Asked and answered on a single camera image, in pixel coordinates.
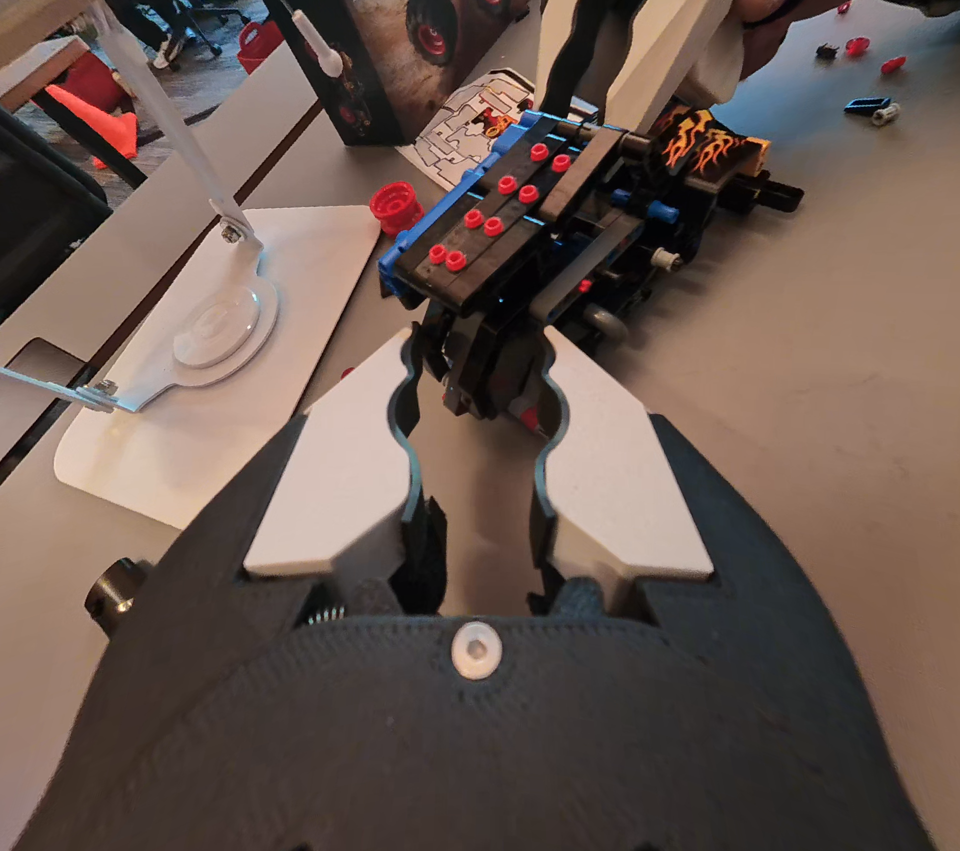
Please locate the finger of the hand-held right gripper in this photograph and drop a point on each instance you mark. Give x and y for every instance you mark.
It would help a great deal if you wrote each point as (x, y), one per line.
(682, 3)
(556, 3)

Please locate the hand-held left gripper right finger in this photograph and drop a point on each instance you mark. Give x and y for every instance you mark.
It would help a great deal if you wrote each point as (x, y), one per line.
(622, 491)

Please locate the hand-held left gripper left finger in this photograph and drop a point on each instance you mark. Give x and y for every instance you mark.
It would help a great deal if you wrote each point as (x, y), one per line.
(337, 476)

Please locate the sticker sheet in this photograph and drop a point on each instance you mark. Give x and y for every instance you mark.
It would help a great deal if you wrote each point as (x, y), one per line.
(450, 138)

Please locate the black and blue brick truck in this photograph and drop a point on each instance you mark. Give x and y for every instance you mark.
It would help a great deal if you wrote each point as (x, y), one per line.
(570, 243)

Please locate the grey desk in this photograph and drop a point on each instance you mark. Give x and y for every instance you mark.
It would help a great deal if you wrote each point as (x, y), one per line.
(825, 341)

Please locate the printed toy set box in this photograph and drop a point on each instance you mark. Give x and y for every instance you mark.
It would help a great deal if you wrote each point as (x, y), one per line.
(390, 3)

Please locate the short black brick beam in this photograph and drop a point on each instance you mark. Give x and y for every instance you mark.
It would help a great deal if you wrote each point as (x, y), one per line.
(866, 105)

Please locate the small grey brick piece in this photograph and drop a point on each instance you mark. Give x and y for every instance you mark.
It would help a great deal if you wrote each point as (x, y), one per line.
(886, 114)

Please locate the white book stand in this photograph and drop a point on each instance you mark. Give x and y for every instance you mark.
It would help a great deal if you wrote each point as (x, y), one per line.
(300, 266)

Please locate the red wheel rim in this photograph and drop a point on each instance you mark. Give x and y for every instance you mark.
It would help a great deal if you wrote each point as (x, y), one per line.
(394, 206)

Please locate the red plastic container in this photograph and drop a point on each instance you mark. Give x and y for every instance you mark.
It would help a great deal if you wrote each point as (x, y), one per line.
(261, 48)

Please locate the orange traffic cone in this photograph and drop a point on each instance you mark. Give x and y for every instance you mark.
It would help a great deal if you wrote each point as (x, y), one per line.
(105, 123)

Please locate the light wooden table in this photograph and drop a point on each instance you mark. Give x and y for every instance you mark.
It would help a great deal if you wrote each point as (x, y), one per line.
(37, 60)

